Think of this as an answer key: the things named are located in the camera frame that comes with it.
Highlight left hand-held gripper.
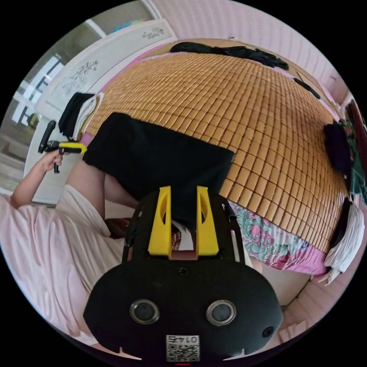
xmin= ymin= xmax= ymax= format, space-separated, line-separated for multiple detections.
xmin=45 ymin=140 xmax=88 ymax=174

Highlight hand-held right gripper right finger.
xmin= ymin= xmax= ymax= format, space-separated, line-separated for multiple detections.
xmin=196 ymin=186 xmax=221 ymax=256

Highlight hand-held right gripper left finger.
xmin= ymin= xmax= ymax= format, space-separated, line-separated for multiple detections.
xmin=148 ymin=185 xmax=172 ymax=256

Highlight black pants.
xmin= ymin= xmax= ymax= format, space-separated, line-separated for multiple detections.
xmin=82 ymin=112 xmax=236 ymax=232

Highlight person's left forearm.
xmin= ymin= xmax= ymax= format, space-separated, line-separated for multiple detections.
xmin=10 ymin=165 xmax=50 ymax=209

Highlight person's left hand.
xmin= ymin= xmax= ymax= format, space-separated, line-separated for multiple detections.
xmin=36 ymin=151 xmax=63 ymax=174

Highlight pile of black and white clothes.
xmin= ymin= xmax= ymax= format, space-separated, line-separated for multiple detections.
xmin=323 ymin=197 xmax=365 ymax=287
xmin=58 ymin=92 xmax=106 ymax=141

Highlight window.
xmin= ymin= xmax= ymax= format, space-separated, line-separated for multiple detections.
xmin=11 ymin=54 xmax=67 ymax=127

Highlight white cupboard with floral pattern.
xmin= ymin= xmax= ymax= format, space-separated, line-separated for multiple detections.
xmin=31 ymin=18 xmax=179 ymax=205

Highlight person's body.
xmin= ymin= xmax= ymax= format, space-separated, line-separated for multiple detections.
xmin=0 ymin=159 xmax=139 ymax=349

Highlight bed with woven mat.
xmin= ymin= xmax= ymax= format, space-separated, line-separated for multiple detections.
xmin=80 ymin=39 xmax=359 ymax=276

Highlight black garment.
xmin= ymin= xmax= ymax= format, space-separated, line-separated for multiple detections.
xmin=323 ymin=120 xmax=354 ymax=180

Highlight dark floral cloth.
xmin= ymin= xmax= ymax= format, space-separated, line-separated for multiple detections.
xmin=340 ymin=100 xmax=367 ymax=205

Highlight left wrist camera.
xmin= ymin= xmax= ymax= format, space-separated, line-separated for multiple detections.
xmin=38 ymin=120 xmax=57 ymax=154

